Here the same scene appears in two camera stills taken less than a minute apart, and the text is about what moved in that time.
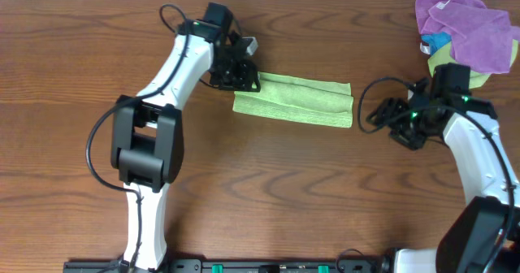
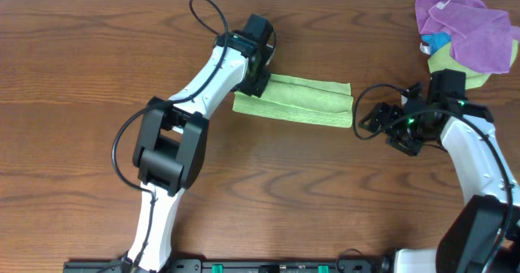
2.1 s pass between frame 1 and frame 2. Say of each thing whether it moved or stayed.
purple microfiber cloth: stayed
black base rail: stayed
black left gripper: moved
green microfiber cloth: stayed
